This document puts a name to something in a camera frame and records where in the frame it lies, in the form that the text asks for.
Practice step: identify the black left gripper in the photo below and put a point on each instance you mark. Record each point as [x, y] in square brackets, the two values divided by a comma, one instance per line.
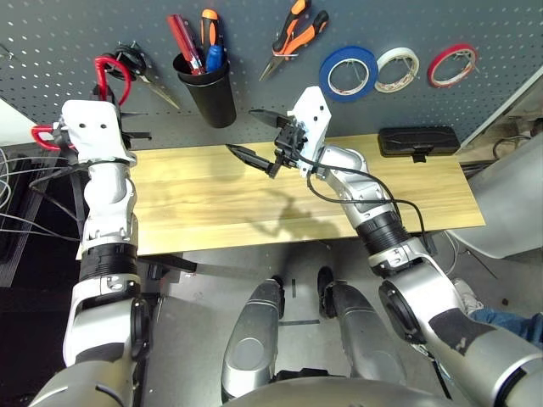
[104, 94]

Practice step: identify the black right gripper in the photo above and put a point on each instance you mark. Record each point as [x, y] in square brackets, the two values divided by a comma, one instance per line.
[290, 144]

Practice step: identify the blue tape roll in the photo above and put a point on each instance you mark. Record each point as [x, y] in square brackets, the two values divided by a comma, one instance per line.
[326, 70]

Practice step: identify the orange black needle-nose pliers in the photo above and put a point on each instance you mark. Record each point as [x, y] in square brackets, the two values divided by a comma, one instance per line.
[297, 40]

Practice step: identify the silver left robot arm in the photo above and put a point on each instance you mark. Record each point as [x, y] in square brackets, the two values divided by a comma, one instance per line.
[106, 199]

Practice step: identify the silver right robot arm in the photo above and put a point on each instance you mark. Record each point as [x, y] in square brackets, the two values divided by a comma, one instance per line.
[360, 191]

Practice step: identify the dark grey pegboard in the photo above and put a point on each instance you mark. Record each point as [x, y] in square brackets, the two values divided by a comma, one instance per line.
[51, 42]

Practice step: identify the black tool cup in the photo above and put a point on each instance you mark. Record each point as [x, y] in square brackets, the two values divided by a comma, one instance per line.
[212, 99]

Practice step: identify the black side cabinet white top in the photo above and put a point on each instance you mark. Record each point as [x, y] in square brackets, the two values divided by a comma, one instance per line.
[12, 127]

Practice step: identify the metal double peg hook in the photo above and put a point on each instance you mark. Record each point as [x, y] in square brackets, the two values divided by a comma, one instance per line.
[356, 74]
[405, 65]
[464, 59]

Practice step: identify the small metal peg hook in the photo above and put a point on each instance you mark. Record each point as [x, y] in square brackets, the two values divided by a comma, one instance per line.
[5, 51]

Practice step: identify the white tape roll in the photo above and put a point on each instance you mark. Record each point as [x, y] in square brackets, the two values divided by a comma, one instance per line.
[378, 70]

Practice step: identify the black plastic case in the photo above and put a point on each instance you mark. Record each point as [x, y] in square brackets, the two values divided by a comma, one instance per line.
[415, 142]

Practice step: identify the red tape roll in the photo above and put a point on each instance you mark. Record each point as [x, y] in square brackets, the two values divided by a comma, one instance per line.
[430, 72]

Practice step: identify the silver robot left leg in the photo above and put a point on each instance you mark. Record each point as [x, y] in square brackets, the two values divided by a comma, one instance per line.
[250, 347]

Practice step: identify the silver robot leg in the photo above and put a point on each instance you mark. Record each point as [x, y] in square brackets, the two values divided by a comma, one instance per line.
[250, 347]
[365, 339]

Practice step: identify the silver robot right leg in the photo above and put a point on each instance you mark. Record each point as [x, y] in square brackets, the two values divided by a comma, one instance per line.
[365, 339]

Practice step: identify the white sneaker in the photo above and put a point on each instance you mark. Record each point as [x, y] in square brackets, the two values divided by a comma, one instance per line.
[466, 297]

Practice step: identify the olive robot torso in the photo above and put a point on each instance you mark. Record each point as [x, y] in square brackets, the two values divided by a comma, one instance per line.
[339, 394]

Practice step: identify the blue jeans leg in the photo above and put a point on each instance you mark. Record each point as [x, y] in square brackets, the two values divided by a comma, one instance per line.
[509, 326]

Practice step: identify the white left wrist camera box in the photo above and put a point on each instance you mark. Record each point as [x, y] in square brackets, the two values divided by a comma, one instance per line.
[93, 127]

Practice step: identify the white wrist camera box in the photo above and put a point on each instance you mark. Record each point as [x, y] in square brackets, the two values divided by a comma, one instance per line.
[93, 127]
[311, 123]

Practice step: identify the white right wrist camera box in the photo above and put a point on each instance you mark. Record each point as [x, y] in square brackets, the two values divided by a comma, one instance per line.
[311, 123]

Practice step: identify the black table bracket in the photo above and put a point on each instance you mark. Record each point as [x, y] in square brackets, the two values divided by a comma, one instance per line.
[169, 265]

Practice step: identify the white metal rack frame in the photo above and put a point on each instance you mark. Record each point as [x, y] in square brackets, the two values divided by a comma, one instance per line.
[500, 106]

